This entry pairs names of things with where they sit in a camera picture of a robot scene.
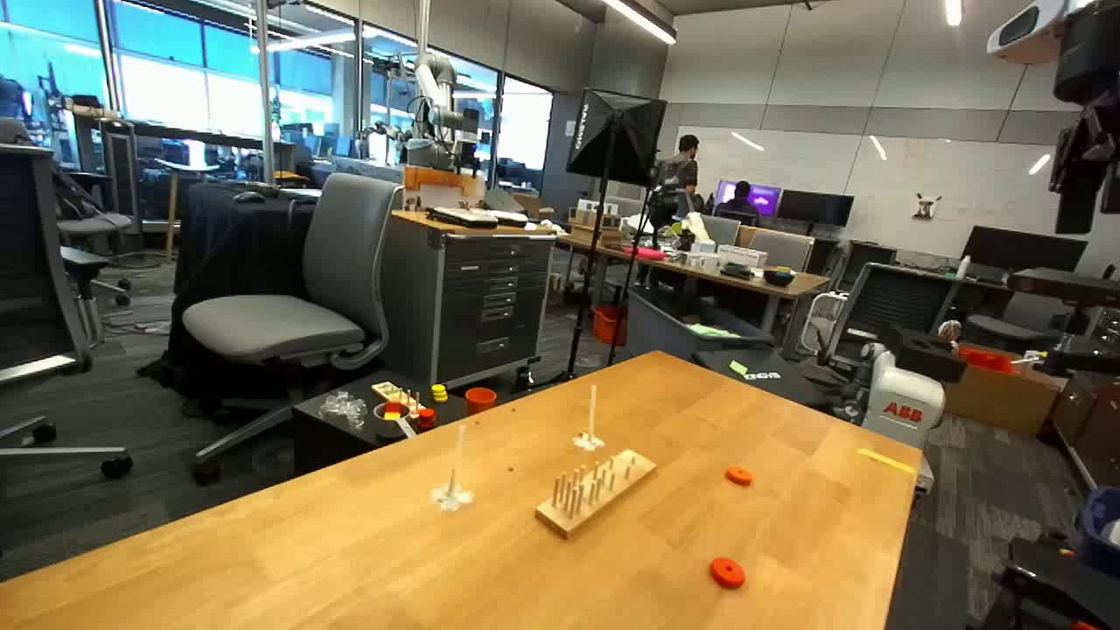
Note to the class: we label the black softbox light on stand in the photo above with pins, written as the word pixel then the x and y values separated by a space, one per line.
pixel 626 145

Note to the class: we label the orange wooden crate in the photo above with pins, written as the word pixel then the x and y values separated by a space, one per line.
pixel 444 185

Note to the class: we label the person in dark shirt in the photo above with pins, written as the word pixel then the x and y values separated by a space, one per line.
pixel 681 171

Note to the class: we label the white peg stand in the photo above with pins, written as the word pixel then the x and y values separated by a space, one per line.
pixel 590 443

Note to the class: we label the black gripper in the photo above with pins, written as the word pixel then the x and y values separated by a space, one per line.
pixel 1089 54

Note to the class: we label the clear plastic bag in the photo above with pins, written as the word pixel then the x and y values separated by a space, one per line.
pixel 341 406

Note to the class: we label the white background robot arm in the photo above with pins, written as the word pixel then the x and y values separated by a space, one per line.
pixel 437 115

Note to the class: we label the dark tilted monitor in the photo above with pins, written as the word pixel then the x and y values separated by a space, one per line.
pixel 898 303

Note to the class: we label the small orange bowl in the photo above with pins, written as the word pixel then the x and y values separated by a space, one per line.
pixel 482 400

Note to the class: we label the cardboard box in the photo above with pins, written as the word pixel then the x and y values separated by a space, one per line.
pixel 1004 403

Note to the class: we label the grey office chair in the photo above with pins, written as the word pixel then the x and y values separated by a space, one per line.
pixel 276 324

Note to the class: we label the purple lit monitor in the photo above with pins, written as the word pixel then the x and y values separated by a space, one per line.
pixel 755 198

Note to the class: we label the grey drawer cabinet wood top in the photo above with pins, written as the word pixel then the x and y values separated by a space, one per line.
pixel 466 297

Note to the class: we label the white trays on cabinet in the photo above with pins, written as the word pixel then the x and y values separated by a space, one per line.
pixel 478 213

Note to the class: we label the orange item on cardboard box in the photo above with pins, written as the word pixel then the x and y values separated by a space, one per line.
pixel 988 358

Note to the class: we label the orange bucket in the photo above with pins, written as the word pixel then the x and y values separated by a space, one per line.
pixel 611 326

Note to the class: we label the long wooden desk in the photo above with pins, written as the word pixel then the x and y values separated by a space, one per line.
pixel 711 273

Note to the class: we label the black office chair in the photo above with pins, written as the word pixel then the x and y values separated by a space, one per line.
pixel 30 266

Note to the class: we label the wooden peg board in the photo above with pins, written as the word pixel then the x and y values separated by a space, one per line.
pixel 597 490

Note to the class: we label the small yellow block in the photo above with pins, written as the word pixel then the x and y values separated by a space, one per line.
pixel 438 393

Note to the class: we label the light wooden block strip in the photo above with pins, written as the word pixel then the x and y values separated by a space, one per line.
pixel 402 395

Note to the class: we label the black case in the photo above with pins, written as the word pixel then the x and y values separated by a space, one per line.
pixel 1054 581

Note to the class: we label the low black side table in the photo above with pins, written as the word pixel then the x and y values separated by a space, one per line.
pixel 353 434

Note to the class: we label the wide black monitor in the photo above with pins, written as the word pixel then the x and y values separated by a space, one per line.
pixel 1025 248

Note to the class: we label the green paper strip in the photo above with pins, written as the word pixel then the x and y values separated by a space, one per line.
pixel 758 373

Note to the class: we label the orange disc with hole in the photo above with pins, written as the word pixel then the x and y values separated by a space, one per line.
pixel 726 571
pixel 736 478

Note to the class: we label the black cloth covered table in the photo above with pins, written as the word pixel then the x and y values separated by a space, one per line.
pixel 232 255

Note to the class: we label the black monitor by whiteboard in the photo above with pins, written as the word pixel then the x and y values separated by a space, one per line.
pixel 817 208

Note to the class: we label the small red object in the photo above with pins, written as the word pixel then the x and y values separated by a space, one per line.
pixel 425 417

